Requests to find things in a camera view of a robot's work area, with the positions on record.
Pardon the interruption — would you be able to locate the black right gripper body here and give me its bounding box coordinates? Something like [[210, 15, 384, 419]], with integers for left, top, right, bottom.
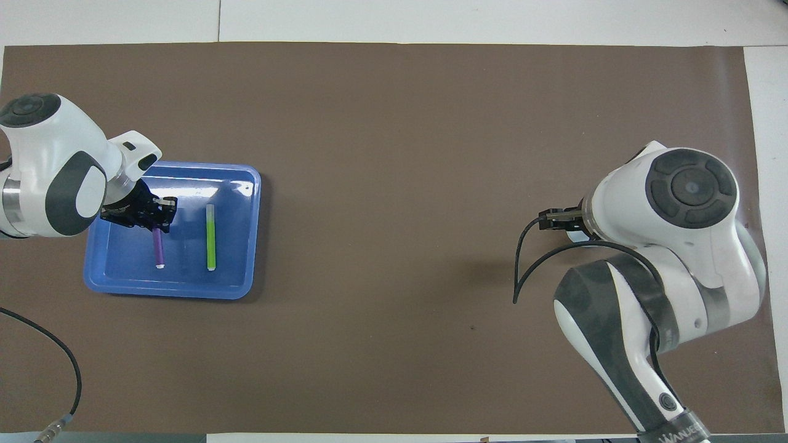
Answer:
[[539, 208, 587, 232]]

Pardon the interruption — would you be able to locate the brown table mat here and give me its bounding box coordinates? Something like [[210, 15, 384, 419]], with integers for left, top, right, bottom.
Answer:
[[0, 42, 786, 434]]

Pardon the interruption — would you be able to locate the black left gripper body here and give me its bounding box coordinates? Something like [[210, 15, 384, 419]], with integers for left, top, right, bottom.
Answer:
[[100, 182, 158, 228]]

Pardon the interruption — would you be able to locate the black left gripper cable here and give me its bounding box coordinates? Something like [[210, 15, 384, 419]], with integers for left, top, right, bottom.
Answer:
[[0, 306, 82, 443]]

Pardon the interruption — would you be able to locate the green pen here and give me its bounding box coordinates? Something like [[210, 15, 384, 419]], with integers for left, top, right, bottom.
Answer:
[[206, 204, 217, 271]]

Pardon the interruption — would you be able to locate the blue plastic tray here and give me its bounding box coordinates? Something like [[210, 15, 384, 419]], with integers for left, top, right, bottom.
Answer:
[[83, 159, 262, 300]]

